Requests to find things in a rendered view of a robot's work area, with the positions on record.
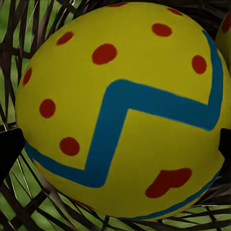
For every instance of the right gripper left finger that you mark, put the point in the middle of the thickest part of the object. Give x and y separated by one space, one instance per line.
12 143

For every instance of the wicker basket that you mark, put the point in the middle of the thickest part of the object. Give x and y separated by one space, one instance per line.
217 193

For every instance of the easter egg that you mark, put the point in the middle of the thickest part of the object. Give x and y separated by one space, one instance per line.
223 39
122 109

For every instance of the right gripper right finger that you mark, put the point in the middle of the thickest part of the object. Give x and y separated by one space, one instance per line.
225 144

